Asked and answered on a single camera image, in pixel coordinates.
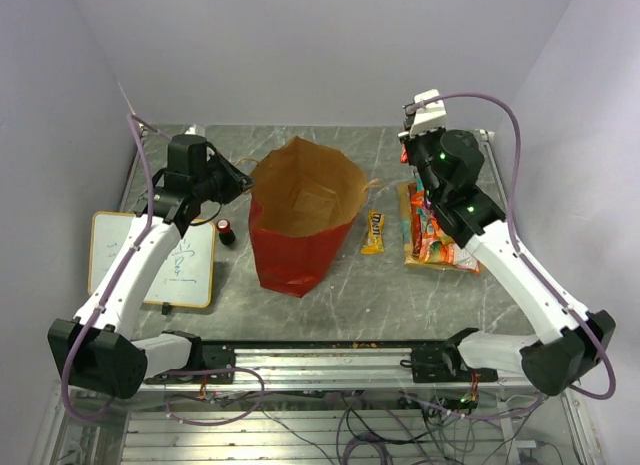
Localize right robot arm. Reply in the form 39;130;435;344
398;127;616;396

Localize brown snack pouch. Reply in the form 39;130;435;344
397;182;481;273

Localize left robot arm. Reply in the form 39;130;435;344
47;133;253;399

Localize colourful small snack packets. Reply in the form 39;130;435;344
417;209;454;249

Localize small orange snack packet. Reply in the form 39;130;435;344
418;236;480;273

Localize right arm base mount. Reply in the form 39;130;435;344
399;328;499;384

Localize yellow M&M's candy pack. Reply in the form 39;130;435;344
361;210;385;255

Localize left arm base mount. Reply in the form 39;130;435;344
144;342;236;385

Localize small whiteboard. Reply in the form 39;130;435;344
88;212;216;308

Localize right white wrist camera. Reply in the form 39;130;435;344
398;89;447;142

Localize red capped black marker stamp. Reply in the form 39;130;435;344
215;218;236;247

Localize cable tangle under table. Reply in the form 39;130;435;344
164;354;551;465

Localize aluminium extrusion rail frame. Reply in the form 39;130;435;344
54;345;571;392

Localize teal Fox's candy bag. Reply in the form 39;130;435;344
401;215;414;246

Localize red brown paper bag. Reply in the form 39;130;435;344
248;136;380;298

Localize orange Fox's candy bag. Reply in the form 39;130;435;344
410;191;429;218

